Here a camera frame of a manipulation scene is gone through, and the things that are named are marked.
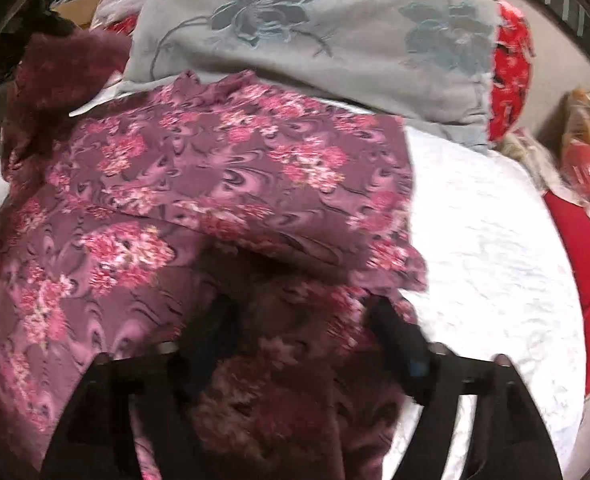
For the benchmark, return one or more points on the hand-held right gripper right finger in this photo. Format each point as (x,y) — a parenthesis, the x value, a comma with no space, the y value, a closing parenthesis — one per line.
(415,355)

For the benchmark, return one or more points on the dark slatted headboard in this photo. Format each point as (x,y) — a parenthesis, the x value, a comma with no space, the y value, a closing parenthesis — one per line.
(565,5)

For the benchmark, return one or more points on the white textured bedspread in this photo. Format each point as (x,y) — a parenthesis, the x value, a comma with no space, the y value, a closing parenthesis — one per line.
(490,270)

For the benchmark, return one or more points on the red cloth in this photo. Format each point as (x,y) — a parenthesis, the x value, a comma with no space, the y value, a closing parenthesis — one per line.
(585,280)

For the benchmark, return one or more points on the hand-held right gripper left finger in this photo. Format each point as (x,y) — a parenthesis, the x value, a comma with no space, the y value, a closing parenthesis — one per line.
(210,340)

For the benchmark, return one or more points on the brown cardboard box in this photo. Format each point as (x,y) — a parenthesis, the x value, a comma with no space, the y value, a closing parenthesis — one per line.
(77,10)

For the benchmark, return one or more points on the plastic bag of plush toys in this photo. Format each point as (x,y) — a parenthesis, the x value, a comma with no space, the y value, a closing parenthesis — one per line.
(587,150)

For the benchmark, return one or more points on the purple floral garment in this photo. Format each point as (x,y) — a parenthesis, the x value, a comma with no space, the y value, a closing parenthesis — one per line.
(185,200)

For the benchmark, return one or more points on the grey floral pillow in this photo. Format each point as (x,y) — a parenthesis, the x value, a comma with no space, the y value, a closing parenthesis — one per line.
(315,40)

